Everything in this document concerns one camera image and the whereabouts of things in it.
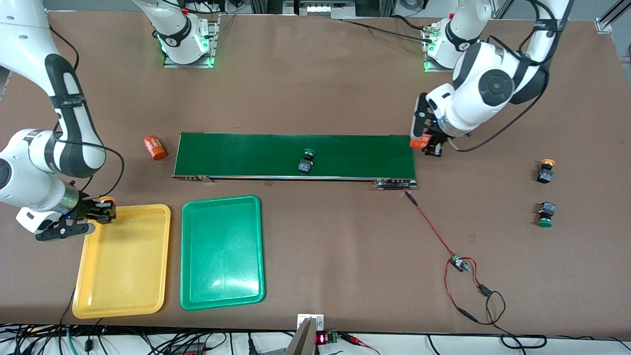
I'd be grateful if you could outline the red black power lead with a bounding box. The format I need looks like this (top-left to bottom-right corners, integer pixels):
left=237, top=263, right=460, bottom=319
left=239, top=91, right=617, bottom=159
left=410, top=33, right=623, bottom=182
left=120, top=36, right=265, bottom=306
left=444, top=257, right=548, bottom=350

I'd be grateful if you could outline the red clip lead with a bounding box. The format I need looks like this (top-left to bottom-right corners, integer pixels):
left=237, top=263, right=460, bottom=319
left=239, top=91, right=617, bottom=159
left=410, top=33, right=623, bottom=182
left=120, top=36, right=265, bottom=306
left=340, top=333, right=381, bottom=355

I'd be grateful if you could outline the aluminium frame profile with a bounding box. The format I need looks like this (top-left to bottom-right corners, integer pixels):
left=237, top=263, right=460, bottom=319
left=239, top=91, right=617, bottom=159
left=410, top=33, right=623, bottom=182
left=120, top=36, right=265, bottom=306
left=596, top=0, right=631, bottom=34

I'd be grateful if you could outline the green plastic tray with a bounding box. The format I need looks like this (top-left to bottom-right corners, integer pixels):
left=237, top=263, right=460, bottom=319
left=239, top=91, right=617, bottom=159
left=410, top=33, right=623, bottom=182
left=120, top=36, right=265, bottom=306
left=179, top=195, right=266, bottom=311

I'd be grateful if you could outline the yellow plastic tray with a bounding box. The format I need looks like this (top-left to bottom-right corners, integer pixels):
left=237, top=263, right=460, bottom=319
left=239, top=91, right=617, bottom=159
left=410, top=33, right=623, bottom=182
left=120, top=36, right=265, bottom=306
left=72, top=204, right=172, bottom=320

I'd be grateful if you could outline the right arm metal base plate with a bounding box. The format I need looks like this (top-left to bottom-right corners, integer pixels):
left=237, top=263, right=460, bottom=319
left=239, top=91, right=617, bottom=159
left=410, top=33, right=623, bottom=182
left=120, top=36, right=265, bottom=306
left=163, top=15, right=220, bottom=69

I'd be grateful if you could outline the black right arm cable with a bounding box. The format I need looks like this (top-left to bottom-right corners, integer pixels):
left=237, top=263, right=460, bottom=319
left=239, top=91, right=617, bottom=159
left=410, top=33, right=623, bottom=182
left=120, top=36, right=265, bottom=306
left=52, top=138, right=125, bottom=199

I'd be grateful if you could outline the black cable on table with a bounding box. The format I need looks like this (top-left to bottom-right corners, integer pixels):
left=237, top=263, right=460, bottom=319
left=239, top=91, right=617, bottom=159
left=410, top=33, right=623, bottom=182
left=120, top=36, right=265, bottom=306
left=343, top=14, right=437, bottom=45

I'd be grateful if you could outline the tangled black cable bundle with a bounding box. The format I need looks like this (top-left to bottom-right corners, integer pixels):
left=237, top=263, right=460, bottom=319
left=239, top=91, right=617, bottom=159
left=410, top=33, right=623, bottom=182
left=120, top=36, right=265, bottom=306
left=0, top=288, right=296, bottom=355

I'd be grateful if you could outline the grey metal camera bracket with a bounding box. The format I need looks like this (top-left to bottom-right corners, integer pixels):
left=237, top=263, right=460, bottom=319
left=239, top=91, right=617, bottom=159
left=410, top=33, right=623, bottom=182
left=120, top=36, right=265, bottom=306
left=285, top=314, right=325, bottom=355

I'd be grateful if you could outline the green push button switch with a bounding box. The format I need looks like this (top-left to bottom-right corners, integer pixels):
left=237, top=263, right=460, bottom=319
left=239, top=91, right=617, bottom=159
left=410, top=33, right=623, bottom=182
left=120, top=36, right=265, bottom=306
left=537, top=201, right=557, bottom=228
left=298, top=148, right=316, bottom=175

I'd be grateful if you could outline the red black conveyor wire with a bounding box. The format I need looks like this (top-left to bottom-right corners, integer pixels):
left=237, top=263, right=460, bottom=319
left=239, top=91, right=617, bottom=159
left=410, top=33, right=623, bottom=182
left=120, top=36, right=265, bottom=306
left=404, top=190, right=458, bottom=259

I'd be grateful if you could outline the aluminium frame with light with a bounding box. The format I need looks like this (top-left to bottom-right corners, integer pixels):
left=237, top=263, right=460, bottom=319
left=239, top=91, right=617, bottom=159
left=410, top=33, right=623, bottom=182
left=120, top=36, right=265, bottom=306
left=249, top=0, right=395, bottom=20

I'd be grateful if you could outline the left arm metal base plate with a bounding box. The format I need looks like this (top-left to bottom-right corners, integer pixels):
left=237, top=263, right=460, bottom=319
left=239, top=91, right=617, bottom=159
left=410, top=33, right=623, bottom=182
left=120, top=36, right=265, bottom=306
left=423, top=25, right=476, bottom=73

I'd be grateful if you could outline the green conveyor belt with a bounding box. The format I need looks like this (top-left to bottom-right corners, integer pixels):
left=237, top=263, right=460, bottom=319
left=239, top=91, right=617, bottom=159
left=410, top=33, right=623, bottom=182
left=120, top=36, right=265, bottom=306
left=172, top=132, right=419, bottom=191

